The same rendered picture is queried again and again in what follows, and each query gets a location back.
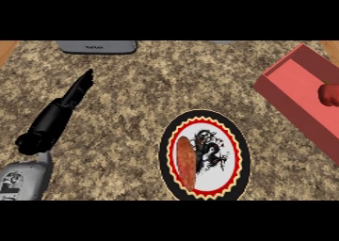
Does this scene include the dark grey flat appliance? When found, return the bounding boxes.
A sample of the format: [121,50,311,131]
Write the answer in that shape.
[56,40,138,56]

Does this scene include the red cardboard box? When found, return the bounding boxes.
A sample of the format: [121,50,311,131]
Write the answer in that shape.
[253,43,339,173]

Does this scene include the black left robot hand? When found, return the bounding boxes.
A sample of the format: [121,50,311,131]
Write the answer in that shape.
[13,68,96,156]

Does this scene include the orange brown sweet potato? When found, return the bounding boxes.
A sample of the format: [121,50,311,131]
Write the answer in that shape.
[175,136,199,193]

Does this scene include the black rimmed patterned plate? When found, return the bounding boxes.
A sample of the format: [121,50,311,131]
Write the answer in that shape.
[158,109,252,201]

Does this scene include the red bell pepper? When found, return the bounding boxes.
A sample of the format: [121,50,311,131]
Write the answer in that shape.
[317,80,339,108]

